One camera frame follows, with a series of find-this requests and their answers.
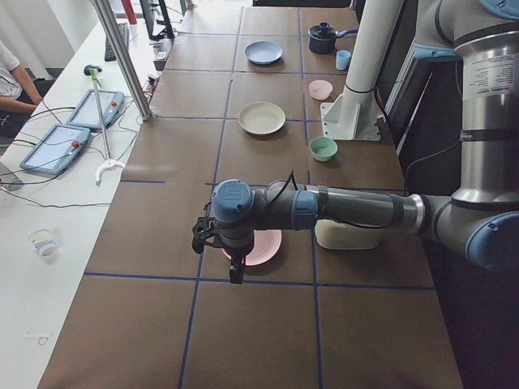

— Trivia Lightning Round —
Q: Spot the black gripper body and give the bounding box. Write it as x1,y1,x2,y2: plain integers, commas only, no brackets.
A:
222,231,252,266

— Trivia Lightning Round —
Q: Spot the pink plate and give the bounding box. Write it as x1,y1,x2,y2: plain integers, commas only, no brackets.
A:
242,229,282,266

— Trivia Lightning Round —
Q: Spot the blue plate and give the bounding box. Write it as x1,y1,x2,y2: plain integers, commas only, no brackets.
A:
244,41,283,65

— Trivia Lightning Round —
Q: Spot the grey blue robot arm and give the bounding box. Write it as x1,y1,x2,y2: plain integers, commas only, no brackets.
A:
192,1,518,284

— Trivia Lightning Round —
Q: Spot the white toaster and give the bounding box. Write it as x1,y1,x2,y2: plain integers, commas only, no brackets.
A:
315,220,385,250

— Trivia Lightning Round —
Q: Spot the green bowl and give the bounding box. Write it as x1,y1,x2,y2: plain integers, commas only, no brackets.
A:
310,136,338,162

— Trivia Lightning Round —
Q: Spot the cream plate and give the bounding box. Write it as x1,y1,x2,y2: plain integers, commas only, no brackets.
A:
238,101,285,135

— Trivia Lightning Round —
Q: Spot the white pole with base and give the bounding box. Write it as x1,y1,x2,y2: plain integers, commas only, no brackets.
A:
321,0,404,142

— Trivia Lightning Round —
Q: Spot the pink bowl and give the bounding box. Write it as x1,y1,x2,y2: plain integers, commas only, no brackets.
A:
308,79,333,100

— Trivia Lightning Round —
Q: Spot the paper cup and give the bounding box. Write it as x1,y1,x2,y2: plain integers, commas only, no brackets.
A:
28,229,57,259

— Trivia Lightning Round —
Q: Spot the far teach pendant tablet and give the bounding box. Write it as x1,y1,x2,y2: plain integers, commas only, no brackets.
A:
66,89,125,132

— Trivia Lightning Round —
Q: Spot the teach pendant tablet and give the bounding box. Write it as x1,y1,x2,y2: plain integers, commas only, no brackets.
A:
19,124,91,175
66,89,125,132

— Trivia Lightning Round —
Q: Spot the near teach pendant tablet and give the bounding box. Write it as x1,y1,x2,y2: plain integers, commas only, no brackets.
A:
19,124,91,175

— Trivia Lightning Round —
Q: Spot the light blue cup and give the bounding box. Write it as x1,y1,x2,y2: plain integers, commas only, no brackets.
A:
335,50,351,71

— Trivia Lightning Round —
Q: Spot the black monitor stand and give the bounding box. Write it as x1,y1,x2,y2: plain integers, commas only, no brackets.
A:
139,0,175,41

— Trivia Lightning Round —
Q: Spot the dark blue pot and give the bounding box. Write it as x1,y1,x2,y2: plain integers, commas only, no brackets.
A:
308,22,358,54

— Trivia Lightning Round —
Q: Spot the reacher grabber tool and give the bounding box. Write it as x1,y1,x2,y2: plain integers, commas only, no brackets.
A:
88,66,125,186

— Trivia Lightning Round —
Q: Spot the black keyboard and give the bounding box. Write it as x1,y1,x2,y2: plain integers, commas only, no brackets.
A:
104,22,130,62

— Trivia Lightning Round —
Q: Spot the red cylinder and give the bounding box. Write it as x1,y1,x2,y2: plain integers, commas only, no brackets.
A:
121,0,137,25

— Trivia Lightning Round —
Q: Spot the seated person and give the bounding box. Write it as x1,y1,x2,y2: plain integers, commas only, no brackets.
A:
1,42,42,138

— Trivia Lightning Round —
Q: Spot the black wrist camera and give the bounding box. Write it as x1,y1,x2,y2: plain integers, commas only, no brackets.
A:
191,216,214,254

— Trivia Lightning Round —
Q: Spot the aluminium frame post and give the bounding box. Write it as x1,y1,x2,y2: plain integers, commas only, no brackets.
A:
91,0,152,122

